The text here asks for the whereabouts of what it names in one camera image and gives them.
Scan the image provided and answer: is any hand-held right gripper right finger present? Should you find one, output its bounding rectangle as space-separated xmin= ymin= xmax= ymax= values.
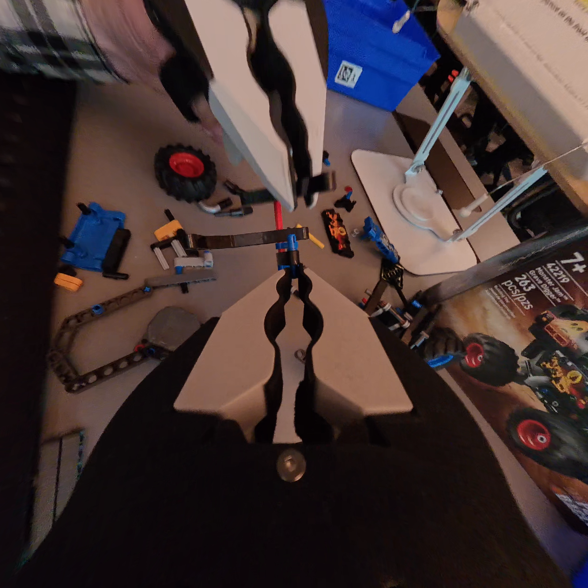
xmin=306 ymin=276 xmax=414 ymax=440

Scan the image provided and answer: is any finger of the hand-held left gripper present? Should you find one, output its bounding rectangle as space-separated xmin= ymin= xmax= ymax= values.
xmin=265 ymin=0 xmax=330 ymax=207
xmin=182 ymin=0 xmax=299 ymax=212

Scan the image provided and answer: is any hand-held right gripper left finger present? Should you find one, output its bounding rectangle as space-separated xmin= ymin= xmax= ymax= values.
xmin=173 ymin=271 xmax=284 ymax=440

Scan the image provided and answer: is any black toy truck chassis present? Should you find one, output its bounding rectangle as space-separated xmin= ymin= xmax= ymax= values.
xmin=361 ymin=276 xmax=465 ymax=370

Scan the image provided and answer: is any small blue black toy connector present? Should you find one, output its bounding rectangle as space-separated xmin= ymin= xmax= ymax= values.
xmin=271 ymin=201 xmax=310 ymax=296

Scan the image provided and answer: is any black toy beam frame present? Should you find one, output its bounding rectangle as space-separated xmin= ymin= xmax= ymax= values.
xmin=189 ymin=225 xmax=308 ymax=251

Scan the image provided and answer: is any person's left forearm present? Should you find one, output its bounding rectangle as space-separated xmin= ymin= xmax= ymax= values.
xmin=0 ymin=0 xmax=102 ymax=85

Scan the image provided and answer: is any light grey desk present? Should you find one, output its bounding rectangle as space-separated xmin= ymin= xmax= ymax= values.
xmin=37 ymin=55 xmax=588 ymax=588

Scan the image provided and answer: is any person's left hand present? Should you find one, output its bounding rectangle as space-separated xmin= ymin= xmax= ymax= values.
xmin=88 ymin=0 xmax=223 ymax=140

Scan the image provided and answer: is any blue plastic storage bin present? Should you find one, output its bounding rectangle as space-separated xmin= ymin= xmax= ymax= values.
xmin=322 ymin=0 xmax=440 ymax=113

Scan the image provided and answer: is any grey toy motor block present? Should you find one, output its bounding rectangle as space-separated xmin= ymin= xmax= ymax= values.
xmin=145 ymin=306 xmax=201 ymax=354

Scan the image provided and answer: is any black toy wheel red rim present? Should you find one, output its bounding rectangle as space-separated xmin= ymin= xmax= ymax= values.
xmin=154 ymin=143 xmax=219 ymax=205

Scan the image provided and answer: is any small black square toy piece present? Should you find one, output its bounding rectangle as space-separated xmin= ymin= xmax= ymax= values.
xmin=377 ymin=260 xmax=407 ymax=296

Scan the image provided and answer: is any long grey toy plate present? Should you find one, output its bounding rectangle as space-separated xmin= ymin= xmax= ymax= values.
xmin=145 ymin=269 xmax=219 ymax=291

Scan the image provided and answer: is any grey curved toy tube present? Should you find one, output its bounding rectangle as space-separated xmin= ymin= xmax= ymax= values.
xmin=200 ymin=198 xmax=253 ymax=217

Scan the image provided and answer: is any black straight toy beam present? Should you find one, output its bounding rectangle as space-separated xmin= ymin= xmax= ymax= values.
xmin=51 ymin=283 xmax=155 ymax=350

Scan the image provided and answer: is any white document stand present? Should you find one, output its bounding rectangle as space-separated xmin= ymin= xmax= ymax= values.
xmin=351 ymin=0 xmax=588 ymax=276

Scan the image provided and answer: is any black orange flame toy panel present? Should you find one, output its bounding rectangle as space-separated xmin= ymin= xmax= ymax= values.
xmin=320 ymin=208 xmax=355 ymax=260

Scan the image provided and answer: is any yellow black toy assembly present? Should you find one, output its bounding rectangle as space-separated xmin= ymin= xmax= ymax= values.
xmin=152 ymin=210 xmax=198 ymax=272

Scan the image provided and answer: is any monster truck toy set box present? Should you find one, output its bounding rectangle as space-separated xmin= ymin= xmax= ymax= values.
xmin=409 ymin=216 xmax=588 ymax=538

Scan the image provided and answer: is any blue toy panel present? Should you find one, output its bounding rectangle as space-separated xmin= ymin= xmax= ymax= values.
xmin=63 ymin=202 xmax=126 ymax=273

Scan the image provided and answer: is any black studded mat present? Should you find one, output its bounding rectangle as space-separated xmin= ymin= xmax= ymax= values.
xmin=0 ymin=74 xmax=79 ymax=588

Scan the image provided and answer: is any printed instruction sheet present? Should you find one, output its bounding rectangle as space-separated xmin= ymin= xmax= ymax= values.
xmin=538 ymin=0 xmax=588 ymax=21

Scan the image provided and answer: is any blue toy bracket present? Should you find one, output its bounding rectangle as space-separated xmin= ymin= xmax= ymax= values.
xmin=360 ymin=216 xmax=399 ymax=264

